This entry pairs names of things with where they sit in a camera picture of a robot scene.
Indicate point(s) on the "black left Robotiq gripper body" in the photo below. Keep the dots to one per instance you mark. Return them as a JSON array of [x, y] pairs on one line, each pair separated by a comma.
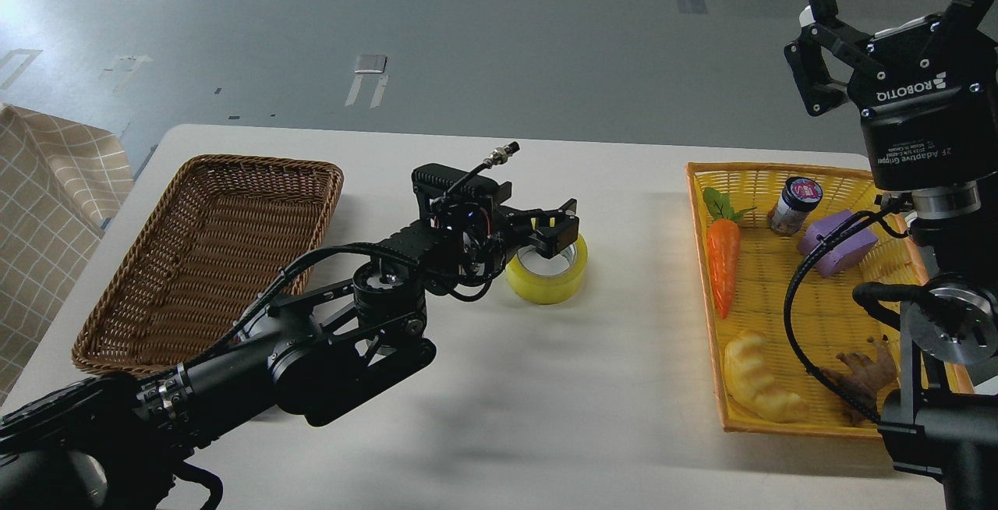
[[512, 230]]

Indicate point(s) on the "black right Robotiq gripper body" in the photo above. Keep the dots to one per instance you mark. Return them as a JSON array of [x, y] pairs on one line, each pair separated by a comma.
[[927, 121]]

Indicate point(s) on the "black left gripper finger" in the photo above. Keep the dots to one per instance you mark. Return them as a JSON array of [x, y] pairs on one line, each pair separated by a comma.
[[552, 236], [556, 215]]

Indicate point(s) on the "yellow tape roll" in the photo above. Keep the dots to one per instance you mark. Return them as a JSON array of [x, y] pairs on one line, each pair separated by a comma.
[[544, 281]]

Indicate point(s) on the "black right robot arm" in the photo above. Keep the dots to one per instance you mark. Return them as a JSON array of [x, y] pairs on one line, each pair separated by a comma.
[[928, 428]]

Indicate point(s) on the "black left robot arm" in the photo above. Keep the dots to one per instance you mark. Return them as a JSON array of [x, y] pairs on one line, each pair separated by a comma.
[[119, 442]]

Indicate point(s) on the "small dark jar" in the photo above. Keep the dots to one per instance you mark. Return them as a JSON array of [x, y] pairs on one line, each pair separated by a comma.
[[799, 196]]

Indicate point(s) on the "purple foam block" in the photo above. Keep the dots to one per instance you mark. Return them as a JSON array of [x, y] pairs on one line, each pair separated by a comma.
[[846, 255]]

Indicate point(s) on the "orange toy carrot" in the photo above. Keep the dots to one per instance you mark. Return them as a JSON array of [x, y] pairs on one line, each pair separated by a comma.
[[723, 246]]

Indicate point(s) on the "yellow wicker basket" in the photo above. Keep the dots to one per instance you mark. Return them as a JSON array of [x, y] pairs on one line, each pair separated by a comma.
[[825, 319]]

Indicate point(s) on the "yellow toy croissant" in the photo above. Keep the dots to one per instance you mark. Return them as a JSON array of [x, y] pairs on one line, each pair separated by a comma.
[[751, 382]]

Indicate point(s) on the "brown toy root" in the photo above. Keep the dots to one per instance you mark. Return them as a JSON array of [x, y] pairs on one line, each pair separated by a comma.
[[864, 378]]

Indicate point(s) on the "brown wicker basket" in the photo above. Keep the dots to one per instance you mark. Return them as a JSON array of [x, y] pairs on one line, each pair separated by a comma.
[[222, 230]]

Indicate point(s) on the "beige checkered cloth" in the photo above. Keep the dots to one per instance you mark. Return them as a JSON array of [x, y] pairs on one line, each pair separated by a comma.
[[60, 182]]

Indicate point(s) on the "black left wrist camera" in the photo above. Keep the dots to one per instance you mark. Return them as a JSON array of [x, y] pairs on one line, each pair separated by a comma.
[[438, 187]]

